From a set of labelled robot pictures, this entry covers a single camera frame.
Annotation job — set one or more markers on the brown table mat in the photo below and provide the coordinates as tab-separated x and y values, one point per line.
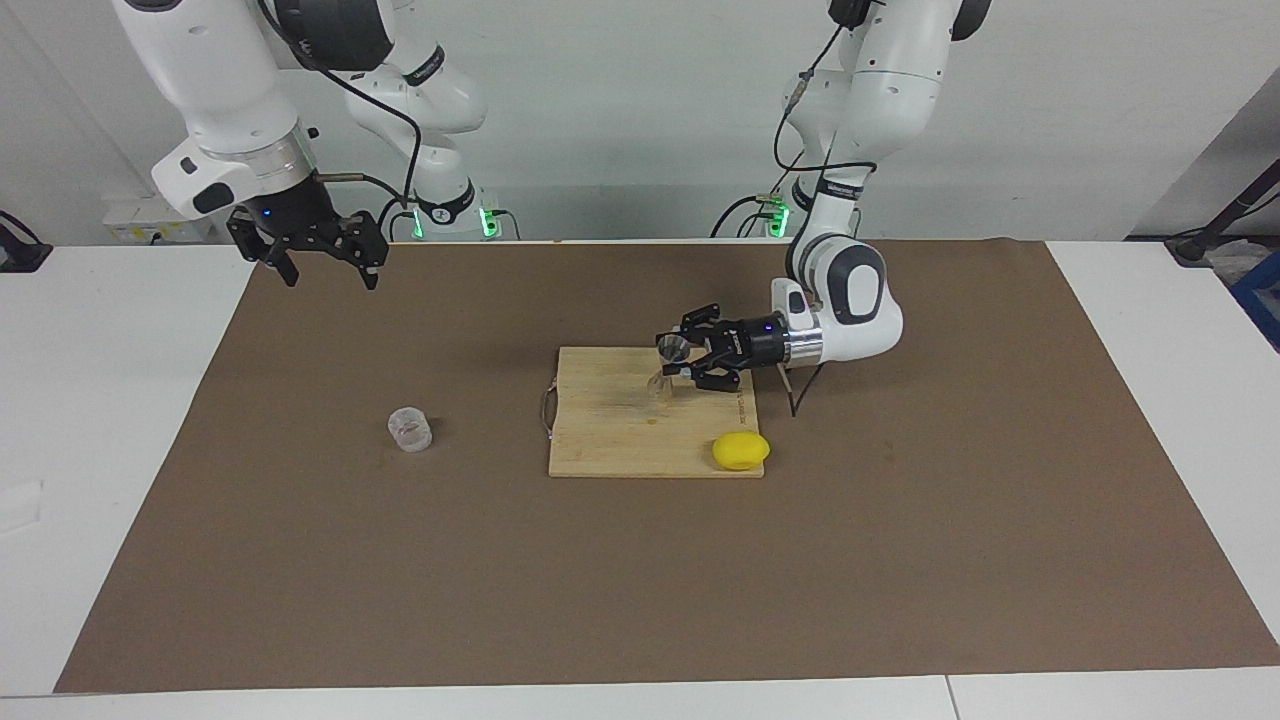
640	580

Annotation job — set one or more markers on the steel double jigger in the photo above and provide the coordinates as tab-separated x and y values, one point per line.
671	350

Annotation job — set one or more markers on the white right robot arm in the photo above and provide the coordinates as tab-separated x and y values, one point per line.
220	90

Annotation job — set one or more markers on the crumpled clear plastic bag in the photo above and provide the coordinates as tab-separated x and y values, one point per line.
1235	262

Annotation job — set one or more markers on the white paper label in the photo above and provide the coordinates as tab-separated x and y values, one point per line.
20	505

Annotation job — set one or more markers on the yellow lemon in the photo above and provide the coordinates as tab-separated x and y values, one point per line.
741	451

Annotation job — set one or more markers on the black tripod stand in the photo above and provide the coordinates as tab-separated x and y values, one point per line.
1235	210

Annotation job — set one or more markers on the black clamp mount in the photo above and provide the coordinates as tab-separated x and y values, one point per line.
20	250

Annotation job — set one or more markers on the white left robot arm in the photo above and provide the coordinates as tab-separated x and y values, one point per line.
880	100

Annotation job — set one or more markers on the blue box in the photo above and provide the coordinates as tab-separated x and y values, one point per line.
1262	295

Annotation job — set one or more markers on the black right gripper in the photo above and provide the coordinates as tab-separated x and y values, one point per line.
295	215

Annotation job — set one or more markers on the bamboo cutting board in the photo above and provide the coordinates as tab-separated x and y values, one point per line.
620	440

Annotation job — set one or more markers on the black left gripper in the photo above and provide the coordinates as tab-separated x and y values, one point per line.
760	340

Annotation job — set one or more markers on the white power strip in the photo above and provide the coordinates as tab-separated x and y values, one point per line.
130	230

